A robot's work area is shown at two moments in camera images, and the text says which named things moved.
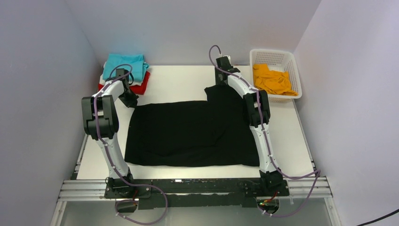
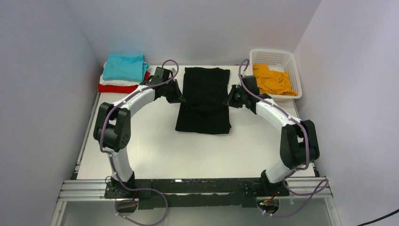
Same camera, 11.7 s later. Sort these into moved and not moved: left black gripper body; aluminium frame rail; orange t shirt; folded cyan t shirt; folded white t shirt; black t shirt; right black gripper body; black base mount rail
Moved: left black gripper body; black t shirt; right black gripper body
Not moved: black base mount rail; folded white t shirt; orange t shirt; folded cyan t shirt; aluminium frame rail
